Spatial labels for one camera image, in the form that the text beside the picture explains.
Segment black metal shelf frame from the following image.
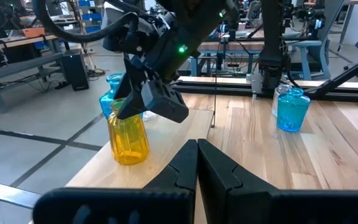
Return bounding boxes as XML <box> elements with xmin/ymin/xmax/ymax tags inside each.
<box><xmin>211</xmin><ymin>40</ymin><xmax>219</xmax><ymax>128</ymax></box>

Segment wooden background workbench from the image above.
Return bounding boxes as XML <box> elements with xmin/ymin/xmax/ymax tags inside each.
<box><xmin>0</xmin><ymin>33</ymin><xmax>58</xmax><ymax>54</ymax></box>

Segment tall blue textured glass vase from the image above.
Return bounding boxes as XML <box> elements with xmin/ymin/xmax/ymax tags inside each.
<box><xmin>99</xmin><ymin>73</ymin><xmax>126</xmax><ymax>121</ymax></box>

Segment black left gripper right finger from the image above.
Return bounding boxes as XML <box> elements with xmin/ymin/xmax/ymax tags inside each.
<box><xmin>197</xmin><ymin>139</ymin><xmax>358</xmax><ymax>224</ymax></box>

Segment yellow diamond-textured glass vase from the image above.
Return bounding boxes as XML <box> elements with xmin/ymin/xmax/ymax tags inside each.
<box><xmin>107</xmin><ymin>98</ymin><xmax>150</xmax><ymax>166</ymax></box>

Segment grey background chair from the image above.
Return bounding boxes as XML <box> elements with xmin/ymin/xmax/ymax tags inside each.
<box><xmin>290</xmin><ymin>40</ymin><xmax>332</xmax><ymax>81</ymax></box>

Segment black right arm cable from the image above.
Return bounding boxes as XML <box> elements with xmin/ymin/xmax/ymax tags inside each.
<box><xmin>32</xmin><ymin>0</ymin><xmax>140</xmax><ymax>44</ymax></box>

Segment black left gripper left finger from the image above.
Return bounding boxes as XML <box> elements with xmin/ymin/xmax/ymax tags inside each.
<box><xmin>32</xmin><ymin>139</ymin><xmax>199</xmax><ymax>224</ymax></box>

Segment black aluminium table frame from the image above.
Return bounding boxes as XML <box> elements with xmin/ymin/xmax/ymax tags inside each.
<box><xmin>170</xmin><ymin>51</ymin><xmax>358</xmax><ymax>104</ymax></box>

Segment squat blue embossed glass vase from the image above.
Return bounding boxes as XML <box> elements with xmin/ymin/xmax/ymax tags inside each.
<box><xmin>277</xmin><ymin>88</ymin><xmax>311</xmax><ymax>133</ymax></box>

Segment grey metal bench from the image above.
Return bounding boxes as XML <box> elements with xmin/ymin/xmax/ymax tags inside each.
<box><xmin>0</xmin><ymin>52</ymin><xmax>65</xmax><ymax>113</ymax></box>

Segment wooden workbench with blue legs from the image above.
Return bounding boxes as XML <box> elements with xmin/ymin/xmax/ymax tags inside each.
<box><xmin>197</xmin><ymin>42</ymin><xmax>265</xmax><ymax>77</ymax></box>

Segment clear ribbed glass vase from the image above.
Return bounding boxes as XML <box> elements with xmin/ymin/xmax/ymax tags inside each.
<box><xmin>271</xmin><ymin>83</ymin><xmax>293</xmax><ymax>118</ymax></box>

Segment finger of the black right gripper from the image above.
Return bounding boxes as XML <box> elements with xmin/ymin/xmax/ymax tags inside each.
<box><xmin>113</xmin><ymin>58</ymin><xmax>151</xmax><ymax>121</ymax></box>
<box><xmin>140</xmin><ymin>79</ymin><xmax>190</xmax><ymax>124</ymax></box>

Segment black computer tower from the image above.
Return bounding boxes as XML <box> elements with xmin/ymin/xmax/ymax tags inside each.
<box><xmin>61</xmin><ymin>49</ymin><xmax>90</xmax><ymax>92</ymax></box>

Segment orange box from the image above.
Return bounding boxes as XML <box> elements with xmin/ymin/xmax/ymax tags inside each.
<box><xmin>22</xmin><ymin>27</ymin><xmax>46</xmax><ymax>39</ymax></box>

